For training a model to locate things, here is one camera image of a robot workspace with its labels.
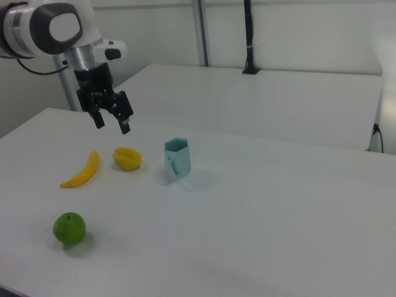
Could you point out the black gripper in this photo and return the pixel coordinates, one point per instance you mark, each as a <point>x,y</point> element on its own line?
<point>92,79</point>

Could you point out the light blue hexagonal mug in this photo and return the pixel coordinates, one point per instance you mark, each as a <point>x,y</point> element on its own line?
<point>181,161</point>

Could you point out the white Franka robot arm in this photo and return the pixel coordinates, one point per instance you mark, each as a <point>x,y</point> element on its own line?
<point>37,28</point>

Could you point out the yellow toy starfruit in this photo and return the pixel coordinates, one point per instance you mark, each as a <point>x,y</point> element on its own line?
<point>127,159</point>

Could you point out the yellow toy banana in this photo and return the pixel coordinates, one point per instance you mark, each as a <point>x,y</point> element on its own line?
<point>88,171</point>

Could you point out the green toy apple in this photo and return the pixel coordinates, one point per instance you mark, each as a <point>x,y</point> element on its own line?
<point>69,229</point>

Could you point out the aluminium frame post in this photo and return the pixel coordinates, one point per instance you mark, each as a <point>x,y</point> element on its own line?
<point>66,89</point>
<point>201,31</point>

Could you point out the black camera pole with base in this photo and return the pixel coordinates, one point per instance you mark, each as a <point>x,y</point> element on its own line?
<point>249,31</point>

